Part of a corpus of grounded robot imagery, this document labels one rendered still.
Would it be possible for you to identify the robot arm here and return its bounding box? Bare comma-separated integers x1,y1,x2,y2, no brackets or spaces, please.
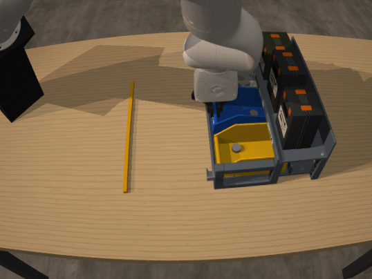
0,0,263,73

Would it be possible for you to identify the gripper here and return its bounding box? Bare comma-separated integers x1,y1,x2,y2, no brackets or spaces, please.
192,68,239,118

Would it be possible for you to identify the yellow open bin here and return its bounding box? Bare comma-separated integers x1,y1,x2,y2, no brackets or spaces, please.
214,123,275,177

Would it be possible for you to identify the yellow bar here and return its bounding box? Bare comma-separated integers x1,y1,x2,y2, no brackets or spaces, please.
123,81,135,193

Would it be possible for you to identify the blue bin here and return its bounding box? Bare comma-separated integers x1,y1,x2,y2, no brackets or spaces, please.
211,86,267,134

